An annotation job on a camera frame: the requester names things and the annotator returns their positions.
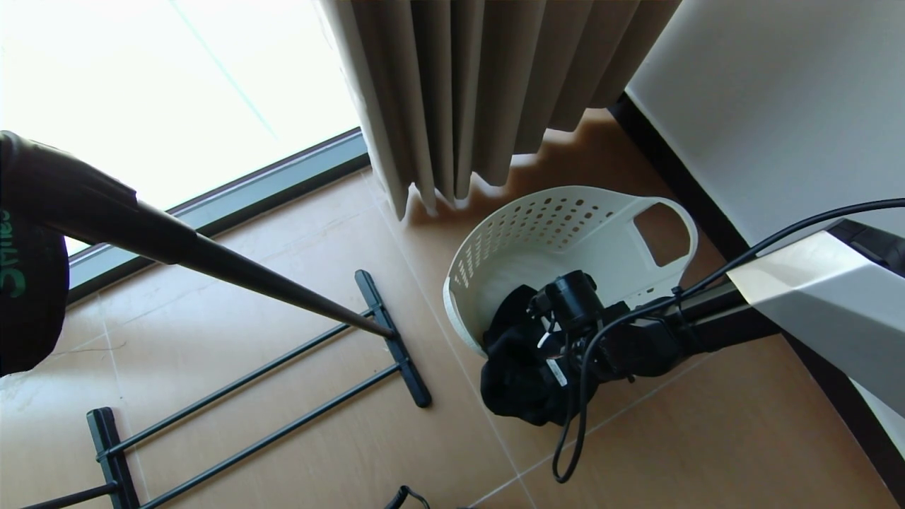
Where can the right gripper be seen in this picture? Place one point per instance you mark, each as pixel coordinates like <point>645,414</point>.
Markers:
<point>590,360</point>

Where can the black garment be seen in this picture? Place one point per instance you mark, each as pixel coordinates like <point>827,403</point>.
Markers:
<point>35,318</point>
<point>516,382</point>

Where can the white laundry basket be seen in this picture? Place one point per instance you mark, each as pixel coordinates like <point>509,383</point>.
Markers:
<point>565,233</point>

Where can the black clothes rack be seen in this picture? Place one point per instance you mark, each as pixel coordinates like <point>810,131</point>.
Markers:
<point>247,272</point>

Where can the brown curtain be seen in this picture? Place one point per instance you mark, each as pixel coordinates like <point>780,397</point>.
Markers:
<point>459,85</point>

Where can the window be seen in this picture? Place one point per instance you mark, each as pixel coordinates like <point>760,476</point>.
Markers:
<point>141,85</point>

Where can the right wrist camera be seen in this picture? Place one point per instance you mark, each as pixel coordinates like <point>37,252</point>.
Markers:
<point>573,297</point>

